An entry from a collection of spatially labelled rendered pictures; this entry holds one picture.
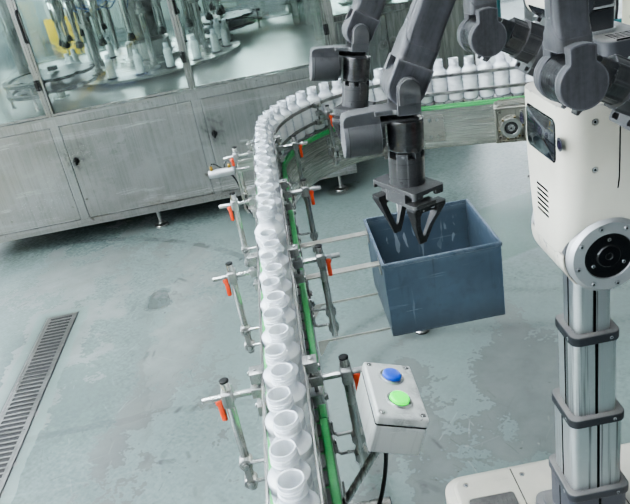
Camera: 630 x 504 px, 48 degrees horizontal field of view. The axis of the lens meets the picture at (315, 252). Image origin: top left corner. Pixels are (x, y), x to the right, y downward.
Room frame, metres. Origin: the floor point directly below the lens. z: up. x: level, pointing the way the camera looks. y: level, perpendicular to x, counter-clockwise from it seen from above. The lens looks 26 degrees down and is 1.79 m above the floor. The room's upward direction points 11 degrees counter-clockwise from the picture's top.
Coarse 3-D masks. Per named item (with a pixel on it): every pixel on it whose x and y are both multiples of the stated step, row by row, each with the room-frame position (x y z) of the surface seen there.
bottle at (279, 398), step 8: (272, 392) 0.86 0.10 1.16; (280, 392) 0.86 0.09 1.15; (288, 392) 0.86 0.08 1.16; (272, 400) 0.83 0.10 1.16; (280, 400) 0.83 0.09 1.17; (288, 400) 0.84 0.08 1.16; (272, 408) 0.83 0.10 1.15; (280, 408) 0.83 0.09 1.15; (288, 408) 0.83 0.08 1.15; (296, 408) 0.85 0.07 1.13; (272, 416) 0.84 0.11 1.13; (304, 416) 0.85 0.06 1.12; (272, 424) 0.83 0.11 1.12; (304, 424) 0.84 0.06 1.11; (272, 432) 0.83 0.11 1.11; (272, 440) 0.83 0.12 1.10
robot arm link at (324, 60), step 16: (352, 32) 1.46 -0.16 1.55; (368, 32) 1.46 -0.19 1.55; (320, 48) 1.48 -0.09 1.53; (336, 48) 1.48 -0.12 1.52; (352, 48) 1.46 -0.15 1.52; (368, 48) 1.46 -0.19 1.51; (320, 64) 1.47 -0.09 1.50; (336, 64) 1.47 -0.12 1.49; (320, 80) 1.48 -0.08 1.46; (336, 80) 1.49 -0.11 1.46
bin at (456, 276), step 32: (384, 224) 1.89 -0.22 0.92; (448, 224) 1.90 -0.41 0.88; (480, 224) 1.76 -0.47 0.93; (384, 256) 1.89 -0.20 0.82; (416, 256) 1.89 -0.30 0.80; (448, 256) 1.59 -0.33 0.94; (480, 256) 1.59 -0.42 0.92; (384, 288) 1.63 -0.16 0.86; (416, 288) 1.59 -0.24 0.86; (448, 288) 1.59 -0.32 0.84; (480, 288) 1.59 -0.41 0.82; (416, 320) 1.59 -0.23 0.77; (448, 320) 1.59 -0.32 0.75; (320, 352) 1.64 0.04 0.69
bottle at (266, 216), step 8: (264, 208) 1.52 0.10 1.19; (272, 208) 1.50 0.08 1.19; (264, 216) 1.48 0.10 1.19; (272, 216) 1.49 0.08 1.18; (264, 224) 1.48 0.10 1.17; (272, 224) 1.48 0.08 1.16; (280, 224) 1.50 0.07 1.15; (256, 232) 1.49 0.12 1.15; (280, 232) 1.48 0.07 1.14; (256, 240) 1.49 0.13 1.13; (280, 240) 1.47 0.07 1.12
